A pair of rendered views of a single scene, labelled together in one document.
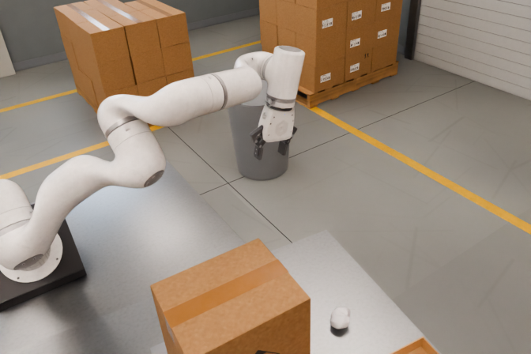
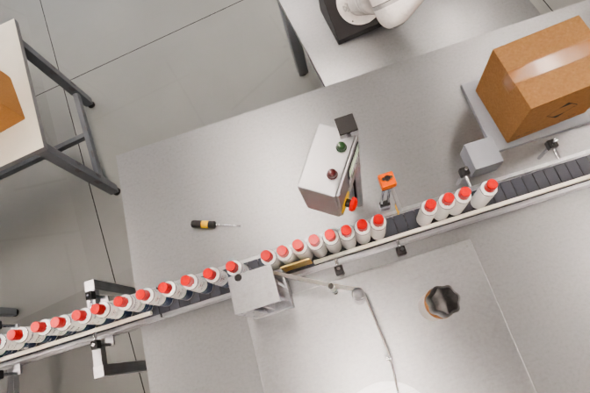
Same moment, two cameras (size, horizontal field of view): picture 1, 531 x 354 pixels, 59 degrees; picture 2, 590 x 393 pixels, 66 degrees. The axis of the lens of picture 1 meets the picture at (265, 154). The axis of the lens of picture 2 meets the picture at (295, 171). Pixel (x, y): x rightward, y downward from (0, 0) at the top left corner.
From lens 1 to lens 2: 80 cm
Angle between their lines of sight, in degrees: 40
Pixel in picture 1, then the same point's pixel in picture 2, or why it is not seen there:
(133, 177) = not seen: outside the picture
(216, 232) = not seen: outside the picture
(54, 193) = not seen: outside the picture
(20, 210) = not seen: outside the picture
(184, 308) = (522, 70)
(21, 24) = not seen: outside the picture
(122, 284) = (428, 30)
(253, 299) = (576, 68)
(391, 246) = not seen: outside the picture
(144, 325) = (451, 66)
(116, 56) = not seen: outside the picture
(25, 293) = (356, 32)
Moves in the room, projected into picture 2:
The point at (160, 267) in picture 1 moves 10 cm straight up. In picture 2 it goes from (456, 17) to (460, 1)
